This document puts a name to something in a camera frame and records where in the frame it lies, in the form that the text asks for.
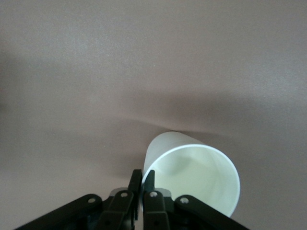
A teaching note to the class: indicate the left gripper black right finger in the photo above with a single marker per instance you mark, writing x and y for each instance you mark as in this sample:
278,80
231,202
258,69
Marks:
154,210

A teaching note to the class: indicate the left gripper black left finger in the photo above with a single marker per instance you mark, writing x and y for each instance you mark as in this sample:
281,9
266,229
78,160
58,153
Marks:
122,208

